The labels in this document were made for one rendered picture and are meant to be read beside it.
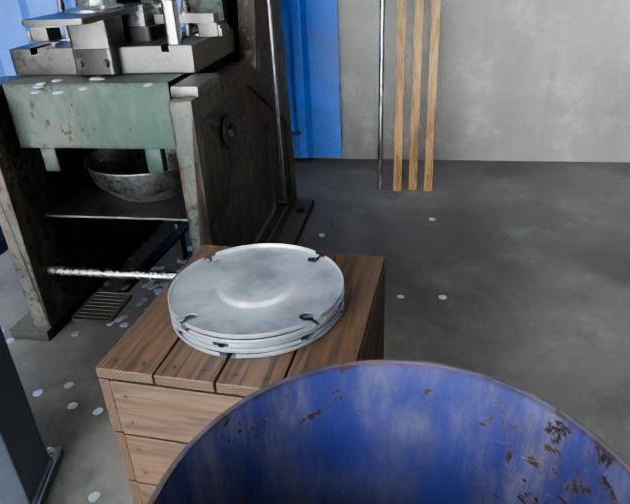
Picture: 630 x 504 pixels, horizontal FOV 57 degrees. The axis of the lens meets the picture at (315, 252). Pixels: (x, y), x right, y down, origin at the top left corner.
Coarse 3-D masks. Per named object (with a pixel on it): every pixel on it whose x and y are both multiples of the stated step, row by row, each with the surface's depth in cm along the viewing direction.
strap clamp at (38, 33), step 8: (56, 0) 140; (64, 8) 141; (32, 32) 143; (40, 32) 142; (48, 32) 142; (56, 32) 145; (64, 32) 143; (32, 40) 144; (40, 40) 143; (48, 40) 143
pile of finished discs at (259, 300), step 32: (224, 256) 106; (256, 256) 106; (288, 256) 105; (192, 288) 97; (224, 288) 95; (256, 288) 94; (288, 288) 94; (320, 288) 95; (192, 320) 90; (224, 320) 88; (256, 320) 87; (288, 320) 87; (320, 320) 88; (224, 352) 86; (256, 352) 85
